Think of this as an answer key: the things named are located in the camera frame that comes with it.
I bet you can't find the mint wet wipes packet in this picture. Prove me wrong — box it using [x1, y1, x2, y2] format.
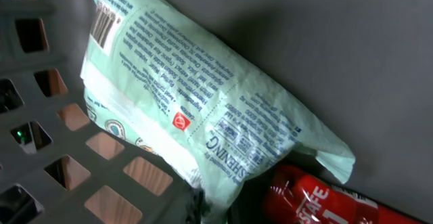
[81, 0, 355, 223]

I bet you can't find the red Nescafe sachet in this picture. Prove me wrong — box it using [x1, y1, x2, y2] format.
[263, 165, 420, 224]

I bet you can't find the grey plastic basket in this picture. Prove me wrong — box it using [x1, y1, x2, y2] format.
[0, 0, 433, 224]

